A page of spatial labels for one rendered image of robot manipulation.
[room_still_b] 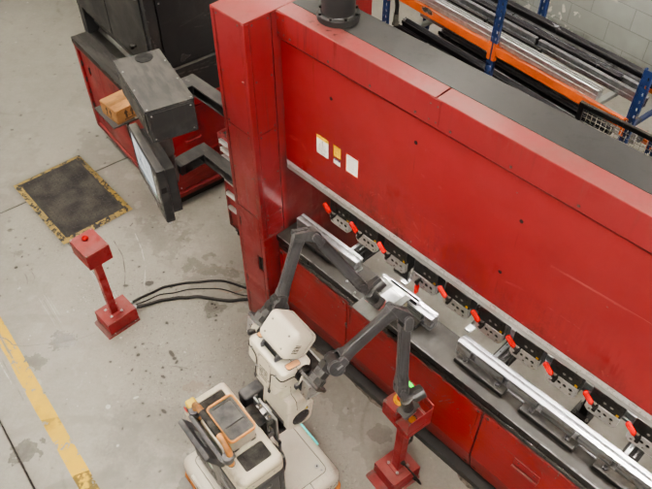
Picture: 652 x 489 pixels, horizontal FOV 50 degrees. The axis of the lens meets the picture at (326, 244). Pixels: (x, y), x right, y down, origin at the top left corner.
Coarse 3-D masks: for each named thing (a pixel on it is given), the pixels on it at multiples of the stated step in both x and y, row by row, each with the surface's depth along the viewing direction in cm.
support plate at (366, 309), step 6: (384, 288) 374; (360, 300) 369; (402, 300) 369; (408, 300) 369; (354, 306) 366; (360, 306) 366; (366, 306) 366; (372, 306) 366; (384, 306) 366; (360, 312) 363; (366, 312) 363; (372, 312) 363; (378, 312) 363; (366, 318) 361; (372, 318) 360
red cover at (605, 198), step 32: (288, 32) 321; (320, 32) 305; (352, 64) 299; (384, 64) 288; (384, 96) 294; (416, 96) 280; (448, 96) 272; (448, 128) 276; (480, 128) 263; (512, 128) 259; (512, 160) 259; (544, 160) 248; (576, 160) 246; (576, 192) 245; (608, 192) 235; (640, 192) 235; (608, 224) 242; (640, 224) 232
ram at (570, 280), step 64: (320, 64) 318; (320, 128) 345; (384, 128) 308; (384, 192) 333; (448, 192) 298; (512, 192) 270; (448, 256) 322; (512, 256) 289; (576, 256) 263; (640, 256) 241; (576, 320) 281; (640, 320) 256; (640, 384) 273
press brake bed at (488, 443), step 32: (320, 288) 413; (320, 320) 436; (352, 320) 403; (320, 352) 465; (384, 352) 395; (416, 352) 368; (384, 384) 419; (416, 384) 386; (448, 384) 361; (448, 416) 378; (480, 416) 353; (448, 448) 413; (480, 448) 370; (512, 448) 346; (480, 480) 400; (512, 480) 363; (544, 480) 340; (576, 480) 320
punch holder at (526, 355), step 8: (520, 336) 313; (520, 344) 316; (528, 344) 312; (536, 344) 308; (512, 352) 323; (520, 352) 319; (528, 352) 315; (536, 352) 311; (544, 352) 310; (520, 360) 322; (528, 360) 317; (536, 360) 313; (544, 360) 322; (536, 368) 316
